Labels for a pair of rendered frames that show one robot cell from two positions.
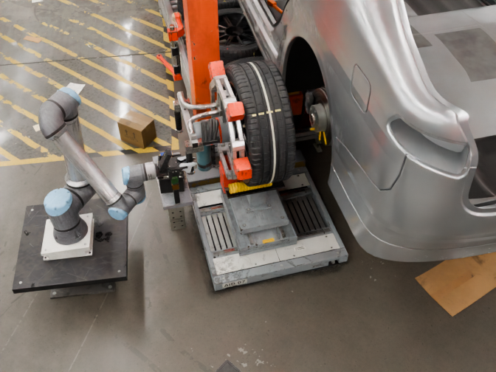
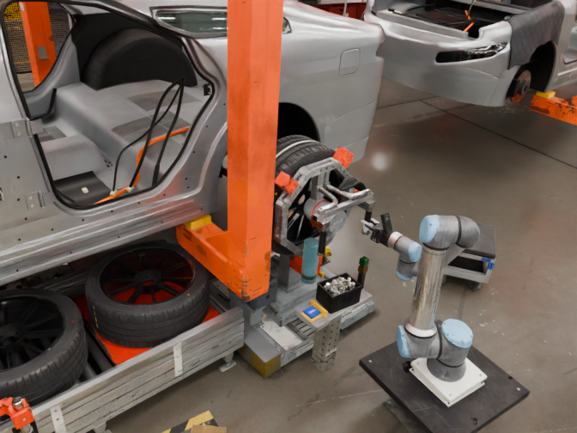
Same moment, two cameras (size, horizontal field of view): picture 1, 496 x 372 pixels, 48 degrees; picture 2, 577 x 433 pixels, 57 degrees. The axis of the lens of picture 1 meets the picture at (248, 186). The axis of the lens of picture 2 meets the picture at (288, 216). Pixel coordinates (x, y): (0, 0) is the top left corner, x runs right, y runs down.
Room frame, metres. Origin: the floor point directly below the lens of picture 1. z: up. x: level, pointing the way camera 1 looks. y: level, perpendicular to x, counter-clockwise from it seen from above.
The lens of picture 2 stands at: (3.62, 2.28, 2.34)
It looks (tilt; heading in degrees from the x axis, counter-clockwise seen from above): 32 degrees down; 242
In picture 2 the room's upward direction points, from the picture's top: 4 degrees clockwise
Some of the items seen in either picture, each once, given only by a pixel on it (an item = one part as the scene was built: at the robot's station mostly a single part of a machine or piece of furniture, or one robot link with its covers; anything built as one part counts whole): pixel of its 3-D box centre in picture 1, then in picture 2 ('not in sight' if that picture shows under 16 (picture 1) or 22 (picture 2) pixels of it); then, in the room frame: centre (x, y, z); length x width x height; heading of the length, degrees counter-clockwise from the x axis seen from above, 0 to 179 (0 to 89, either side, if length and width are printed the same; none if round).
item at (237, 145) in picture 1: (226, 128); (315, 208); (2.31, 0.12, 0.85); 0.54 x 0.07 x 0.54; 15
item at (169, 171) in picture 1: (167, 169); (383, 234); (2.05, 0.41, 0.80); 0.12 x 0.08 x 0.09; 105
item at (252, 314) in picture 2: not in sight; (245, 286); (2.64, -0.07, 0.26); 0.42 x 0.18 x 0.35; 105
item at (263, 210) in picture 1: (255, 190); (289, 270); (2.35, -0.05, 0.32); 0.40 x 0.30 x 0.28; 15
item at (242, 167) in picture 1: (242, 168); not in sight; (2.01, 0.03, 0.85); 0.09 x 0.08 x 0.07; 15
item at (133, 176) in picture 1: (133, 174); (408, 248); (2.01, 0.58, 0.80); 0.12 x 0.09 x 0.10; 105
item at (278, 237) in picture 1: (257, 215); (292, 290); (2.31, -0.06, 0.13); 0.50 x 0.36 x 0.10; 15
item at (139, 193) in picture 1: (135, 191); (408, 266); (2.00, 0.59, 0.69); 0.12 x 0.09 x 0.12; 156
